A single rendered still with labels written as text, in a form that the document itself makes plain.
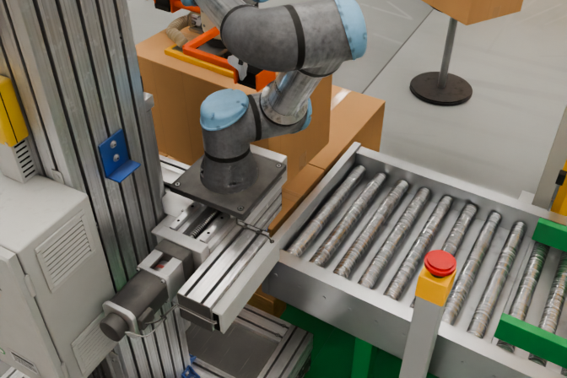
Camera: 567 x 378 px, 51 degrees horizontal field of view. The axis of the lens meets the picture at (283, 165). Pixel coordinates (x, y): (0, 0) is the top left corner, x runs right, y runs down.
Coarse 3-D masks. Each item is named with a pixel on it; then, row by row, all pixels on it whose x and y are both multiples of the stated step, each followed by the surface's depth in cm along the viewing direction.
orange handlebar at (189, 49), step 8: (176, 0) 201; (184, 8) 199; (192, 8) 197; (208, 32) 181; (216, 32) 183; (192, 40) 177; (200, 40) 178; (184, 48) 174; (192, 48) 173; (192, 56) 173; (200, 56) 171; (208, 56) 170; (216, 56) 170; (216, 64) 169; (224, 64) 167
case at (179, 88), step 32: (160, 32) 213; (192, 32) 213; (160, 64) 195; (192, 64) 194; (160, 96) 204; (192, 96) 194; (320, 96) 206; (160, 128) 215; (192, 128) 204; (320, 128) 215; (192, 160) 214; (288, 160) 202
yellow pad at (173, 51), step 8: (168, 48) 199; (176, 48) 198; (176, 56) 197; (184, 56) 195; (224, 56) 189; (200, 64) 192; (208, 64) 190; (216, 72) 190; (224, 72) 187; (232, 72) 186
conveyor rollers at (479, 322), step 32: (416, 192) 224; (320, 224) 210; (352, 224) 211; (512, 224) 211; (320, 256) 197; (352, 256) 197; (384, 256) 197; (416, 256) 197; (480, 256) 197; (512, 256) 197; (544, 256) 197; (448, 320) 177; (480, 320) 176; (544, 320) 177; (512, 352) 169
